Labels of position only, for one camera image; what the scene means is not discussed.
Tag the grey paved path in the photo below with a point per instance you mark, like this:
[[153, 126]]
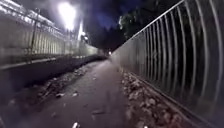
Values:
[[100, 96]]

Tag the dark trees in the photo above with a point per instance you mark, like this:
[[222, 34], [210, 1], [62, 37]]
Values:
[[133, 23]]

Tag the strip of fallen leaves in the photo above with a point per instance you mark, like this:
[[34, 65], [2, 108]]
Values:
[[146, 103]]

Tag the metal railing with curved bars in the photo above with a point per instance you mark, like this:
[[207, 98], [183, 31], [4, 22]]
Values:
[[173, 56]]

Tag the street lamp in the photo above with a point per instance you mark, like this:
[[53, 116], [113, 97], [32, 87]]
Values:
[[67, 14]]

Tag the verge with leaves and dirt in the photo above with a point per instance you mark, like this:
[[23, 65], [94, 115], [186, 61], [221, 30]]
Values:
[[46, 88]]

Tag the pale metal fence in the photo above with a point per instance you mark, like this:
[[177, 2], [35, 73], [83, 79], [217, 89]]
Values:
[[36, 38]]

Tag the dark low wall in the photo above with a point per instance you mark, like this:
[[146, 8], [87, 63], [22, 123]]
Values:
[[36, 71]]

